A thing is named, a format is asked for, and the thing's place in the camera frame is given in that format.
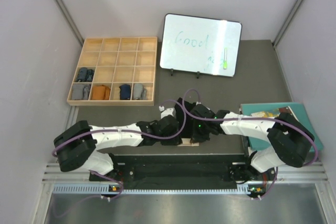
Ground black underwear beige waistband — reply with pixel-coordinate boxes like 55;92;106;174
174;104;199;147

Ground grey underwear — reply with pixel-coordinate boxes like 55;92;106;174
133;83;147;100

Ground navy blue white underwear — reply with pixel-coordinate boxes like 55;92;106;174
119;84;131;100

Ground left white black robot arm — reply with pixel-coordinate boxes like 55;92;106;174
54;115;182;180

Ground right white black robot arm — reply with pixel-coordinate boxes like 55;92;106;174
189;103;316;180

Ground teal folder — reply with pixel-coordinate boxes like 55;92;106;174
240;102;323;151

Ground green marker pen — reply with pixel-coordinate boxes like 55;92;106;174
223;48;227;69

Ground yellow paperback book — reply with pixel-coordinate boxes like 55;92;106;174
250;105;299;121

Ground rolled orange cloth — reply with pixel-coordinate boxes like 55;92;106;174
91;85;111;100

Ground wooden compartment tray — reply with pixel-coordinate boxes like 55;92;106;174
67;37;158;106

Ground small whiteboard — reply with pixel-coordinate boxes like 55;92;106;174
160;14;242;77

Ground rolled grey cloth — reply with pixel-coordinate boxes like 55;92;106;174
71;84;91;100

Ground rolled dark patterned socks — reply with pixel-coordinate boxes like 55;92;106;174
76;67;95;82

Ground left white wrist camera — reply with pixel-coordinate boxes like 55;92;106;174
159;106;176;119

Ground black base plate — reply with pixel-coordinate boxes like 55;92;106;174
90;163;269;183

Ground white slotted cable duct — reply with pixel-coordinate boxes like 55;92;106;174
52;183;266;195

